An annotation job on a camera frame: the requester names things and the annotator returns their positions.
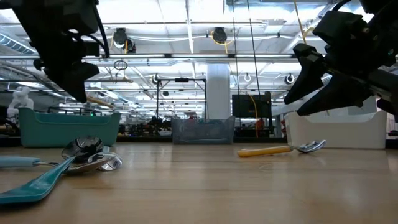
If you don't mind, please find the grey translucent plastic bin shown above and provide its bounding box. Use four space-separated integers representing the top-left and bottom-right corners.
170 116 236 145

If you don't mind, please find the white robot figure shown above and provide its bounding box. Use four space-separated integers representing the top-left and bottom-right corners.
6 86 34 125

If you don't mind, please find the orange-handled silver spoon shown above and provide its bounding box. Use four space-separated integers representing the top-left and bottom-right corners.
237 139 327 158

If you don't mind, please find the light-blue-handled silver spoon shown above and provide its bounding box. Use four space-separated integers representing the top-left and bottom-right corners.
93 145 124 172
0 156 106 174

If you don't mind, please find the black cable with coil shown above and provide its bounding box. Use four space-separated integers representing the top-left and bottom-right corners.
246 0 261 94

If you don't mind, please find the white plastic bin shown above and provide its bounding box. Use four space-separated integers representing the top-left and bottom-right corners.
284 109 388 149

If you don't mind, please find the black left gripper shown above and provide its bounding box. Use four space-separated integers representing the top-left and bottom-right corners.
32 34 101 104

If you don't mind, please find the yellow hanging cable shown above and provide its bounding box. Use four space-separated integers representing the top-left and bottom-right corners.
293 0 308 44

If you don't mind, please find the teal-handled black spoon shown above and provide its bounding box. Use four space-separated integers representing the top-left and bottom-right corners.
0 136 104 205

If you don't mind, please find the white square pillar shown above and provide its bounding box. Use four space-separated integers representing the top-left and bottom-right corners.
206 63 231 121

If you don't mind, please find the black monitor screen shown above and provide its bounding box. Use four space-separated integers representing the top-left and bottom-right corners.
232 93 273 118

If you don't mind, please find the teal plastic bin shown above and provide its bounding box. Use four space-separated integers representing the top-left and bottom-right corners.
17 107 121 148

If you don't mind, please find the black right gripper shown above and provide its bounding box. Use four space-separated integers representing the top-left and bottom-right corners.
284 11 398 117

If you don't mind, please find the thin yellow power cable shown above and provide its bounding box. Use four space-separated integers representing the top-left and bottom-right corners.
248 92 259 138

